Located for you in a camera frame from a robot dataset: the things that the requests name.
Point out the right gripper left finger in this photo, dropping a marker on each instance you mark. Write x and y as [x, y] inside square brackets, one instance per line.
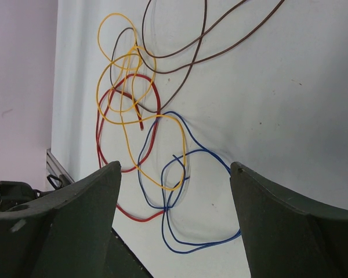
[69, 233]

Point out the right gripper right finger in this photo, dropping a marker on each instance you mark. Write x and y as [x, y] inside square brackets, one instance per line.
[286, 234]

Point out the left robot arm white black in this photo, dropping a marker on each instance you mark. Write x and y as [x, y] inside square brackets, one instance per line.
[15, 194]

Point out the front aluminium rail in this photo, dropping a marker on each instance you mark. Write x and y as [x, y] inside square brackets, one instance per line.
[58, 168]

